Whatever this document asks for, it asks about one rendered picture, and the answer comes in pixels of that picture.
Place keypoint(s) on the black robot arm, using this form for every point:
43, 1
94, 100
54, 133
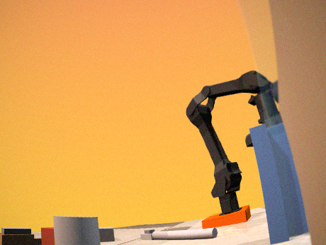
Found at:
227, 174

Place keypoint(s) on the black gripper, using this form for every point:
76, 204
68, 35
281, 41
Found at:
248, 139

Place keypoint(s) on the grey cylinder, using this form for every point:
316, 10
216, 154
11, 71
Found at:
76, 230

